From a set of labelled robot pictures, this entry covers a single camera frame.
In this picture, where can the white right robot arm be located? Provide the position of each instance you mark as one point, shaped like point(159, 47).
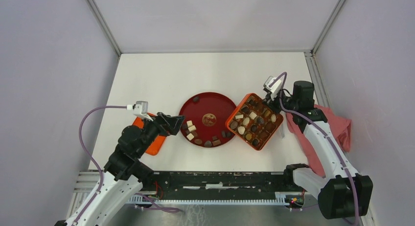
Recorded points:
point(342, 192)

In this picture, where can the orange box lid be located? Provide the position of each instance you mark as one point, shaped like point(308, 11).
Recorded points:
point(157, 142)

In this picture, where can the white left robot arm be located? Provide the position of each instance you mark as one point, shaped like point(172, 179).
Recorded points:
point(124, 174)

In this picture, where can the orange chocolate box with dividers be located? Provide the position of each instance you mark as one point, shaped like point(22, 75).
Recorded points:
point(263, 121)

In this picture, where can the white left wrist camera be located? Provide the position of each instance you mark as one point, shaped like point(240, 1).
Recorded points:
point(140, 109)

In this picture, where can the white heart chocolate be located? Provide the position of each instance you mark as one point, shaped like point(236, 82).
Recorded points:
point(241, 130)

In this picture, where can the metal tongs with white handle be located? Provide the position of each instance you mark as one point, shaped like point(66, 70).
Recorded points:
point(282, 130)

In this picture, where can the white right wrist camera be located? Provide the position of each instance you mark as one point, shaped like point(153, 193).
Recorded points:
point(272, 86)

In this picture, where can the white cable duct strip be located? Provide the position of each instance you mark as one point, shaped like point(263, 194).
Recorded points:
point(278, 198)

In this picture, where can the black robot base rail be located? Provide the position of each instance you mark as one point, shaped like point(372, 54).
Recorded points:
point(192, 185)

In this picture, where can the round red lacquer tray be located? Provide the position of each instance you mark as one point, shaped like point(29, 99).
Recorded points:
point(209, 116)

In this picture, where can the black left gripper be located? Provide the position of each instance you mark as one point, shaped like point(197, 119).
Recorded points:
point(171, 124)

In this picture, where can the dark chocolate piece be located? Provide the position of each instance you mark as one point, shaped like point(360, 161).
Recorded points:
point(195, 99)

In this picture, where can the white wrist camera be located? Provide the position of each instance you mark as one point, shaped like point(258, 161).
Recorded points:
point(140, 109)
point(272, 86)

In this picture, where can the white oval chocolate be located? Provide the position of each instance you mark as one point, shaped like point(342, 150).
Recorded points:
point(246, 121)

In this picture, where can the white square chocolate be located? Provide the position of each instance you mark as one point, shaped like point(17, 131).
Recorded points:
point(192, 128)

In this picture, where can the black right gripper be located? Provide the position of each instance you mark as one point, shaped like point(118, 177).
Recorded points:
point(268, 101)

